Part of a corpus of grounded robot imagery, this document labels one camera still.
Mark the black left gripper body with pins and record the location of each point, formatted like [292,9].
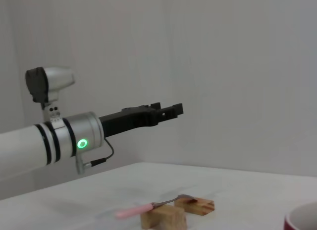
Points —
[128,118]

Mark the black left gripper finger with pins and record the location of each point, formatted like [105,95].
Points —
[173,110]
[156,105]

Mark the red ceramic cup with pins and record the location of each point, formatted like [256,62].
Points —
[302,220]

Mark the wooden block with orange stain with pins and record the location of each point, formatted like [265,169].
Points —
[198,206]

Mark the plain notched wooden block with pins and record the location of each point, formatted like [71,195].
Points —
[163,217]

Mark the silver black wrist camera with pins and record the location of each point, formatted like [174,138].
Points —
[59,77]

